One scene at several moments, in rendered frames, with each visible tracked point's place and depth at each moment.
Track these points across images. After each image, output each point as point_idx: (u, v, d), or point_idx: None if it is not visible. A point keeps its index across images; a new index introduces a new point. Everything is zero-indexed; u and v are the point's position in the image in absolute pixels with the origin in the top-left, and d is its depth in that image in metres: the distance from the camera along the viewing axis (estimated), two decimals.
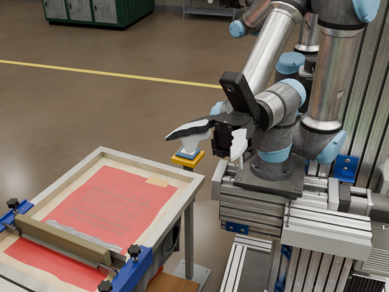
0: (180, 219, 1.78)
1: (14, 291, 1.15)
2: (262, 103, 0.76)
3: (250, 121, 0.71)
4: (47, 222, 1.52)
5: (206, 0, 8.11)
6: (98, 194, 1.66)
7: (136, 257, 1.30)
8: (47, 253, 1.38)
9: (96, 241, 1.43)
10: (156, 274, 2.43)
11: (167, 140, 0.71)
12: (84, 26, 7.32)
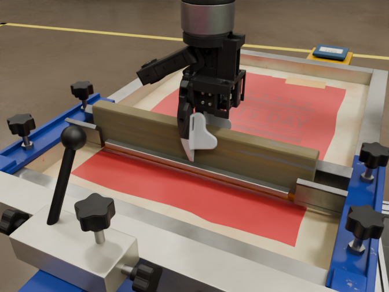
0: None
1: (135, 232, 0.45)
2: (182, 36, 0.54)
3: (179, 95, 0.57)
4: None
5: None
6: None
7: (369, 173, 0.60)
8: (160, 175, 0.69)
9: None
10: None
11: None
12: None
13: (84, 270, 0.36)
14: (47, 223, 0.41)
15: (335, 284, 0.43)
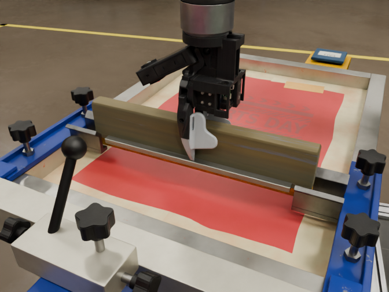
0: None
1: (134, 240, 0.46)
2: (182, 36, 0.54)
3: (179, 95, 0.57)
4: None
5: None
6: None
7: (365, 179, 0.61)
8: (159, 181, 0.70)
9: None
10: None
11: None
12: None
13: (85, 279, 0.37)
14: (48, 232, 0.42)
15: (331, 291, 0.44)
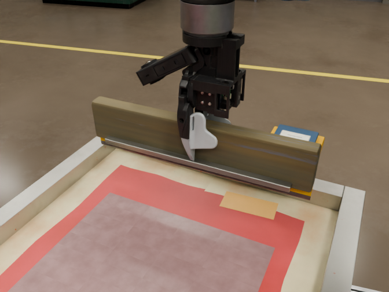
0: None
1: None
2: (182, 36, 0.54)
3: (179, 95, 0.57)
4: None
5: None
6: None
7: None
8: None
9: None
10: None
11: None
12: (83, 4, 6.31)
13: None
14: None
15: None
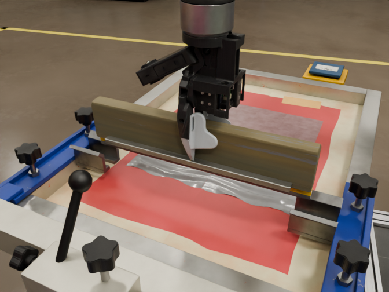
0: None
1: (137, 266, 0.48)
2: (182, 36, 0.54)
3: (179, 95, 0.57)
4: None
5: None
6: None
7: (358, 202, 0.64)
8: (160, 200, 0.72)
9: None
10: None
11: None
12: None
13: None
14: (56, 261, 0.44)
15: None
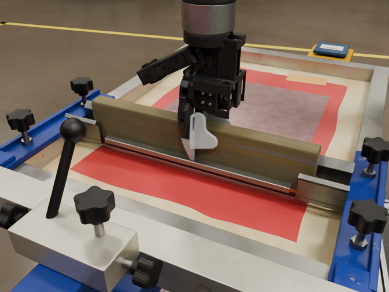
0: None
1: (135, 226, 0.45)
2: (183, 36, 0.54)
3: (180, 95, 0.57)
4: None
5: None
6: None
7: (370, 168, 0.60)
8: (160, 171, 0.68)
9: None
10: None
11: None
12: None
13: (84, 264, 0.36)
14: (47, 217, 0.41)
15: (337, 278, 0.42)
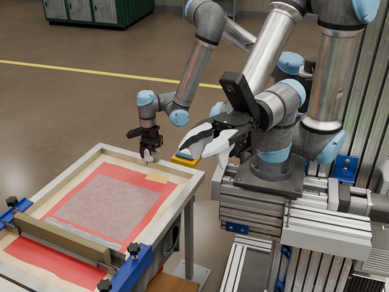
0: (180, 219, 1.78)
1: (13, 291, 1.15)
2: (262, 103, 0.77)
3: (249, 123, 0.70)
4: (47, 219, 1.51)
5: None
6: None
7: (136, 255, 1.29)
8: (47, 251, 1.38)
9: (96, 238, 1.42)
10: (156, 274, 2.43)
11: (180, 149, 0.67)
12: (84, 26, 7.32)
13: None
14: None
15: None
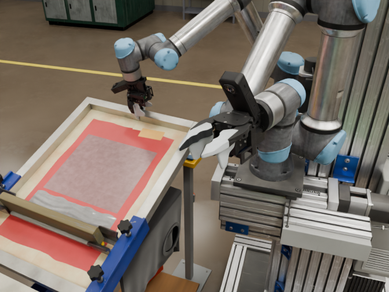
0: (180, 219, 1.78)
1: (3, 283, 1.10)
2: (262, 103, 0.77)
3: (249, 123, 0.70)
4: (37, 193, 1.43)
5: (206, 0, 8.11)
6: None
7: (129, 231, 1.21)
8: (39, 229, 1.32)
9: (89, 211, 1.34)
10: (156, 274, 2.43)
11: (180, 150, 0.67)
12: (84, 26, 7.32)
13: None
14: None
15: None
